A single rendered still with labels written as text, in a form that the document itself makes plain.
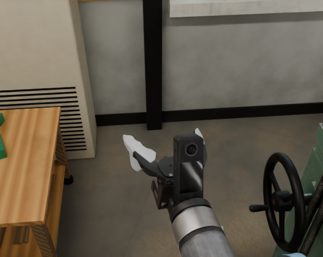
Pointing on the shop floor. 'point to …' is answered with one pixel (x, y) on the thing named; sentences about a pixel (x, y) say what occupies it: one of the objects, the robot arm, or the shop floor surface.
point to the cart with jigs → (26, 181)
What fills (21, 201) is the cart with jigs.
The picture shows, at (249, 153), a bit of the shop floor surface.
